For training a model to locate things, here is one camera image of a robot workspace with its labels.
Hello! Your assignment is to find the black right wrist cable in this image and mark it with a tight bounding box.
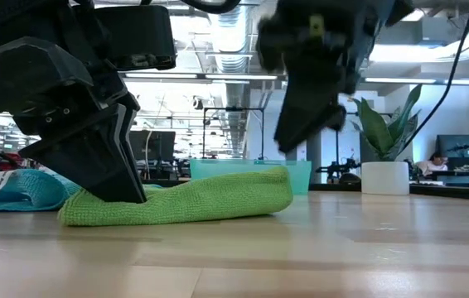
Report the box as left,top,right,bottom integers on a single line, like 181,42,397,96
399,0,469,152

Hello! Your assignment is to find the silver ventilation duct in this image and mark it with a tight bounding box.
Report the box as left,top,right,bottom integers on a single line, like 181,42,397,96
209,6,256,158

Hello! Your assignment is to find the teal plastic basket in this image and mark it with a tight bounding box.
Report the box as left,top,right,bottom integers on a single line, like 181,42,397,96
189,159,312,195

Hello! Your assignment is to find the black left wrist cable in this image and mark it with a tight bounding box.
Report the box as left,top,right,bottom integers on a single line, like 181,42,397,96
178,0,242,14

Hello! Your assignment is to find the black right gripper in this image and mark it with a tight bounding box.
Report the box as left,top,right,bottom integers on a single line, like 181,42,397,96
257,0,413,154

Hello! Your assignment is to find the black computer monitor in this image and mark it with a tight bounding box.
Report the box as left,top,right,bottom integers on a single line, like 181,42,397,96
436,134,469,169
128,130,176,162

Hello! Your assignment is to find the long LED light bar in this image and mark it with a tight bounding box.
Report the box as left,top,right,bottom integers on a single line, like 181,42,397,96
120,70,469,87

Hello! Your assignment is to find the green microfiber towel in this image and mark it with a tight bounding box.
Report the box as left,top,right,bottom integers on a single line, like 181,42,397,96
57,165,294,228

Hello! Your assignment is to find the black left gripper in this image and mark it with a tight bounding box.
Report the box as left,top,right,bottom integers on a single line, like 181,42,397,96
0,0,176,111

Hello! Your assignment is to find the potted snake plant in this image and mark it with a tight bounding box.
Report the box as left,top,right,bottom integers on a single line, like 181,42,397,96
350,84,423,196

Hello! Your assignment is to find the black aluminium table frame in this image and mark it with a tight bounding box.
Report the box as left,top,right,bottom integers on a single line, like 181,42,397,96
308,183,469,203

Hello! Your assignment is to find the person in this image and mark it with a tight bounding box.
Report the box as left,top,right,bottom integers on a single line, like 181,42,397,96
418,151,449,177

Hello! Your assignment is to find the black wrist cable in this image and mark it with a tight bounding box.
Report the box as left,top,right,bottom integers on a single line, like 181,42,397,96
399,0,469,152
178,0,242,14

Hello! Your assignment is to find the blue microfiber towel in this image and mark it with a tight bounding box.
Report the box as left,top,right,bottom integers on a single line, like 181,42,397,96
0,168,82,213

